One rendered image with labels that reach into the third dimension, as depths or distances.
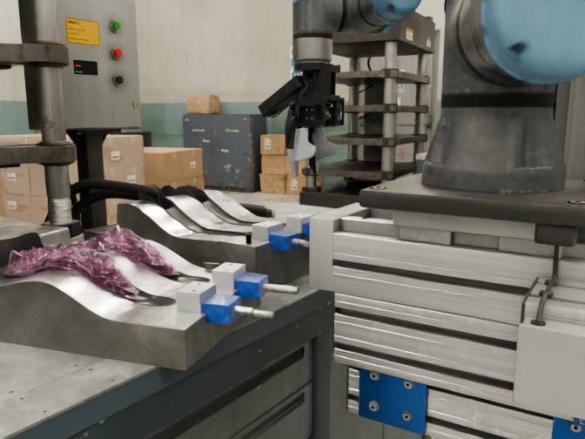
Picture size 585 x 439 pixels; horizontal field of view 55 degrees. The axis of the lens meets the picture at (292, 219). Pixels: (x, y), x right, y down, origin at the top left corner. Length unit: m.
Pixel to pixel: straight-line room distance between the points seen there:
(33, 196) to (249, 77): 4.21
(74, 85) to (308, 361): 1.05
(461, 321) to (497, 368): 0.06
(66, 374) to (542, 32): 0.63
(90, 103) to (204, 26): 7.37
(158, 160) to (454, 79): 5.13
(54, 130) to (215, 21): 7.52
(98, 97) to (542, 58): 1.50
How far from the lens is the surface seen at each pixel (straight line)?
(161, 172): 5.66
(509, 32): 0.46
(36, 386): 0.75
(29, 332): 0.86
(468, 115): 0.61
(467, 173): 0.59
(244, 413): 1.04
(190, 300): 0.77
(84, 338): 0.80
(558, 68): 0.48
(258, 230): 1.02
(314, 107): 1.04
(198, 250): 1.07
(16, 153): 1.57
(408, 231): 0.63
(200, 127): 8.43
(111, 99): 1.84
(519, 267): 0.61
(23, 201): 5.53
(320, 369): 1.20
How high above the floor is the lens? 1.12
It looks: 11 degrees down
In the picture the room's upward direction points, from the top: straight up
